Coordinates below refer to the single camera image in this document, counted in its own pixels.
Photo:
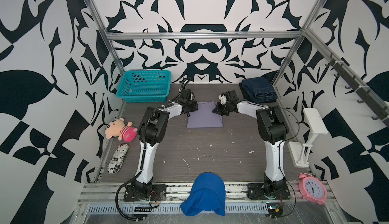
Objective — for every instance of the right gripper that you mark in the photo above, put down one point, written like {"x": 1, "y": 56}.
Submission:
{"x": 218, "y": 108}

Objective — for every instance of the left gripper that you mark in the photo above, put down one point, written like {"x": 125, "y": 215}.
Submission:
{"x": 196, "y": 106}

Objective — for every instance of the black skirt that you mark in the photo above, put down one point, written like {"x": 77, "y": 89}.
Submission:
{"x": 244, "y": 93}

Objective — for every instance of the lavender grey skirt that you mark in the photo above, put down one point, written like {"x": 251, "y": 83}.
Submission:
{"x": 204, "y": 117}

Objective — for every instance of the dark blue denim skirt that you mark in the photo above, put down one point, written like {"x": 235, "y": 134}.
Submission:
{"x": 259, "y": 90}

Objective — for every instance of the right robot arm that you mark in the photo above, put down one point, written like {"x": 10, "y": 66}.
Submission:
{"x": 273, "y": 130}

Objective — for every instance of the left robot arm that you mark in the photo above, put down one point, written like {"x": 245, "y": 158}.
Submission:
{"x": 152, "y": 130}

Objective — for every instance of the teal plastic basket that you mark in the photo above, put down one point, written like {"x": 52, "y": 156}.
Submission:
{"x": 144, "y": 86}

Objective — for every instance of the pink plush toy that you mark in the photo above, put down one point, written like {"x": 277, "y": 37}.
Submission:
{"x": 118, "y": 128}

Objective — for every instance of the white shelf stand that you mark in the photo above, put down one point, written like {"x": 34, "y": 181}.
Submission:
{"x": 300, "y": 151}

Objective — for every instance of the blue cloth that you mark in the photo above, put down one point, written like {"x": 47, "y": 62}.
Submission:
{"x": 208, "y": 193}

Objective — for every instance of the small green circuit board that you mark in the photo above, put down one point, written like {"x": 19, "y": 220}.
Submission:
{"x": 275, "y": 211}

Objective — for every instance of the pink alarm clock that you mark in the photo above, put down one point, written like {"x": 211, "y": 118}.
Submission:
{"x": 312, "y": 189}

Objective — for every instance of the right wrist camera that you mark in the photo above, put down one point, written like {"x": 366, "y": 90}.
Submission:
{"x": 223, "y": 98}

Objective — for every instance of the aluminium frame crossbar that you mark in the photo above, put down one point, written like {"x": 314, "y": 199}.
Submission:
{"x": 203, "y": 35}

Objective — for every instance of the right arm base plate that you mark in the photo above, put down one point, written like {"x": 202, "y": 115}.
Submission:
{"x": 266, "y": 191}

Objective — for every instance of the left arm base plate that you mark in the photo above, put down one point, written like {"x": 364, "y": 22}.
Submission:
{"x": 140, "y": 192}

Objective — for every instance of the grey wall hook rack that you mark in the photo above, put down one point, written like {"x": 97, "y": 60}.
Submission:
{"x": 365, "y": 92}

